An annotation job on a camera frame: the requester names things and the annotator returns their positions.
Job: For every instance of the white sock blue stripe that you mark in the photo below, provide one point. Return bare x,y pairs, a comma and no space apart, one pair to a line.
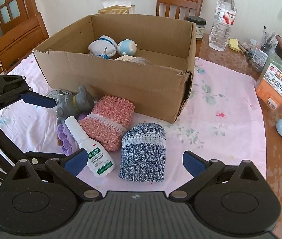
98,47

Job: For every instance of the blue knitted sleeve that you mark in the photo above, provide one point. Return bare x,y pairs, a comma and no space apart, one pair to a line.
143,154

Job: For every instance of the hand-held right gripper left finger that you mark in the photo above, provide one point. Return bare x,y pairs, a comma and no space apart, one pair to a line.
76,163

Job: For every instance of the clear pen holder jar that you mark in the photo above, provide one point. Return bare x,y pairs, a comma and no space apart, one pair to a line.
260,57

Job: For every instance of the brown wooden desktop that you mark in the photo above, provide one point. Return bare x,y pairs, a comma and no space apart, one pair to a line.
275,154

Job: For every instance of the plastic jar orange label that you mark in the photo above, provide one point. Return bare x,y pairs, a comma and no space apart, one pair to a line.
273,87

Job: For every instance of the round blue plush toy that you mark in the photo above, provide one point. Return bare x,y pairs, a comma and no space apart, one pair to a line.
127,47

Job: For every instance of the clear plastic cup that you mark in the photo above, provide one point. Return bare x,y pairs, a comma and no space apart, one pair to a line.
141,60

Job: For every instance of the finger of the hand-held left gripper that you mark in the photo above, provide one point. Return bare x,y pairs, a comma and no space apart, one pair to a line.
43,158
38,100

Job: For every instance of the purple crochet piece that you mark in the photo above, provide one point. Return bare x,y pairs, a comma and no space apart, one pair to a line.
66,139

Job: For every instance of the pale pink carton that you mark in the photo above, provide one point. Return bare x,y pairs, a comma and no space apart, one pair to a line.
124,58

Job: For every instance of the silver tape measure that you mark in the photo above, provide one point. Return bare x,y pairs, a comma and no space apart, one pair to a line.
56,93

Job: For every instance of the brown cardboard box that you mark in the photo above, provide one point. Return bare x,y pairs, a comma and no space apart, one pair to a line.
131,89

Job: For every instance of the tan tissue pack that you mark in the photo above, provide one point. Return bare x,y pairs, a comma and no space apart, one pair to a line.
113,10

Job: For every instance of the clear plastic water bottle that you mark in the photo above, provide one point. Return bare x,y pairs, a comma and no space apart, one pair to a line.
222,34

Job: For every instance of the white spray bottle green label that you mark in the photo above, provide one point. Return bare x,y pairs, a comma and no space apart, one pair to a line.
98,159

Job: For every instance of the wooden pencil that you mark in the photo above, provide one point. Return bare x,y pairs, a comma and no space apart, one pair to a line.
242,47

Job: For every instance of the grey rubber toy figure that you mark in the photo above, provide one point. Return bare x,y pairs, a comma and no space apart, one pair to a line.
81,99

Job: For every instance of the pink knitted sleeve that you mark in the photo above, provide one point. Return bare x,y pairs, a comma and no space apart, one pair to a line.
106,122

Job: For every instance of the glass jar black lid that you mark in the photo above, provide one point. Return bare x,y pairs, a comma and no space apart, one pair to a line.
197,21

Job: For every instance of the white sock blue knit cuff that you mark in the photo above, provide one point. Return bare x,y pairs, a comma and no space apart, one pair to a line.
104,55

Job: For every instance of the yellow sticky note pad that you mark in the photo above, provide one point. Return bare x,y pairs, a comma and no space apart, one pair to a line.
234,44

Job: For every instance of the pink floral tablecloth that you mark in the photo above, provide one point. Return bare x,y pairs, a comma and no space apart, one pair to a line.
218,129

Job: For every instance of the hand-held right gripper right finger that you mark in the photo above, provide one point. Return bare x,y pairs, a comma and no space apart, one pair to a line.
193,164

